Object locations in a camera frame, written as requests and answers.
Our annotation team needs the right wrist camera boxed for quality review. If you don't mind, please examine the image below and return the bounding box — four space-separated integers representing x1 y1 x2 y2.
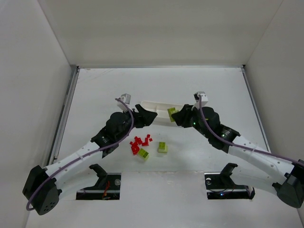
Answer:
194 91 209 106

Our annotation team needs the lime green 2x2 lego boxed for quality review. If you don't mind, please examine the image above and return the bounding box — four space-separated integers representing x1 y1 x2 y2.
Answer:
167 107 178 122

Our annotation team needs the pale green lego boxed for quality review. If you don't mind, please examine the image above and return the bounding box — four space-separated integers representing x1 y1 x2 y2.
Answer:
158 142 168 153

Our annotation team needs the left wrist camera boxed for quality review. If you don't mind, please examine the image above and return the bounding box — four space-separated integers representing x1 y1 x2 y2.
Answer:
117 93 131 105

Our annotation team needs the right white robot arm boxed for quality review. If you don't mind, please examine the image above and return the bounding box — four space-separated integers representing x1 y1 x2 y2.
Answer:
172 104 304 209

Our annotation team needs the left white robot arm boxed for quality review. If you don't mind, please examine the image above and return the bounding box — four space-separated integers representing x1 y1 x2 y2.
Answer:
22 102 158 215

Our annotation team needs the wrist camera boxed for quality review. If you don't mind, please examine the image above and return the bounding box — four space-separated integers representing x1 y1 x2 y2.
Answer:
194 91 209 106
117 93 131 105

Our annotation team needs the lime green long lego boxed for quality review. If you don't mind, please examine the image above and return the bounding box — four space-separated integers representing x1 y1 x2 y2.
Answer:
137 148 149 161

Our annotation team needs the white three-compartment tray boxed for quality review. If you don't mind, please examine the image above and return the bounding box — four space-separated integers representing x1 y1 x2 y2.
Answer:
141 101 183 127

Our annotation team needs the red lego pile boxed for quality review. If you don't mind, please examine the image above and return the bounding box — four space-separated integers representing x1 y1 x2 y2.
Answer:
129 134 153 155

